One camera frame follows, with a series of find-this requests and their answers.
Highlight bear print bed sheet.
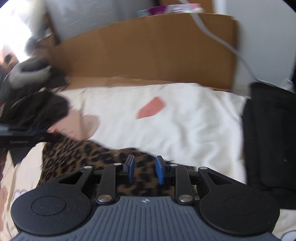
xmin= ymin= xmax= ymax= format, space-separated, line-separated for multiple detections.
xmin=0 ymin=82 xmax=296 ymax=241

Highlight grey plush toy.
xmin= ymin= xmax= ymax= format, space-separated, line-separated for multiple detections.
xmin=0 ymin=58 xmax=52 ymax=100

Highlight folded black garment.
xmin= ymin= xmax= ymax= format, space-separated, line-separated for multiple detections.
xmin=242 ymin=82 xmax=296 ymax=210

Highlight white cable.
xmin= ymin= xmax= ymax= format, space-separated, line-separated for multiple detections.
xmin=180 ymin=0 xmax=278 ymax=85

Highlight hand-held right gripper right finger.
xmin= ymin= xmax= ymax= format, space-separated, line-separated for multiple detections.
xmin=155 ymin=155 xmax=245 ymax=205

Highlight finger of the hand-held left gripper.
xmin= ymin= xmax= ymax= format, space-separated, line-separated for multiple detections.
xmin=35 ymin=130 xmax=59 ymax=143

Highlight purple packet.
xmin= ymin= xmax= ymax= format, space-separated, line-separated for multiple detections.
xmin=137 ymin=3 xmax=205 ymax=16

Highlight grey panel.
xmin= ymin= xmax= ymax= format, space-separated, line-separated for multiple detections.
xmin=44 ymin=0 xmax=158 ymax=44

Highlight leopard print garment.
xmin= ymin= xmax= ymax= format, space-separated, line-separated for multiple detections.
xmin=38 ymin=134 xmax=199 ymax=202

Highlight brown cardboard sheet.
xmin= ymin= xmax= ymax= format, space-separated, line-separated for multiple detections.
xmin=39 ymin=13 xmax=240 ymax=92

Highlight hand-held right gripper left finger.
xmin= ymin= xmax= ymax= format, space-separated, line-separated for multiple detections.
xmin=57 ymin=154 xmax=136 ymax=205

